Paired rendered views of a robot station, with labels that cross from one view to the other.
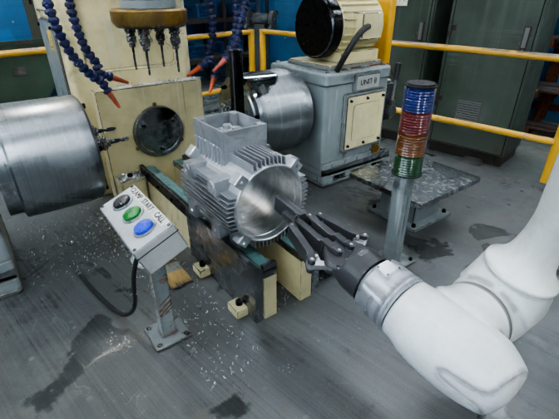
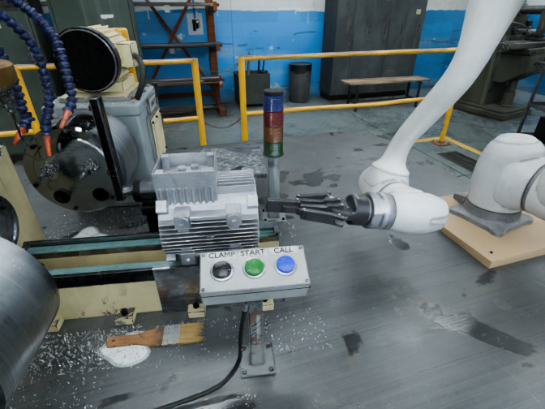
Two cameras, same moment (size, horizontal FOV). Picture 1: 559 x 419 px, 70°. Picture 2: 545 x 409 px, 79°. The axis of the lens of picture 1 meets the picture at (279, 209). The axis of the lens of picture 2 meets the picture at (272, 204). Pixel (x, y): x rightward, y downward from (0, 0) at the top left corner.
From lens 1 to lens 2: 0.65 m
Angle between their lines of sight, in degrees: 52
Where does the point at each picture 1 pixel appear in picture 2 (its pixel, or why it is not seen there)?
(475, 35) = not seen: hidden behind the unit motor
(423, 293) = (400, 195)
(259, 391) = (345, 321)
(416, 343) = (418, 217)
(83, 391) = not seen: outside the picture
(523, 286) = (405, 172)
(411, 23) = (16, 45)
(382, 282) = (384, 202)
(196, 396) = (334, 359)
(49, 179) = (24, 344)
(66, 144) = (16, 284)
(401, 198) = (276, 171)
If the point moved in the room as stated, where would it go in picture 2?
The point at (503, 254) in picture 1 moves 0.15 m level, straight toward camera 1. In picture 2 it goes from (389, 164) to (435, 187)
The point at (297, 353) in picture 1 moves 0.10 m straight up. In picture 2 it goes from (324, 291) to (328, 260)
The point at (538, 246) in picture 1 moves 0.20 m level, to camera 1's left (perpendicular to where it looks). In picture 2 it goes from (404, 152) to (387, 182)
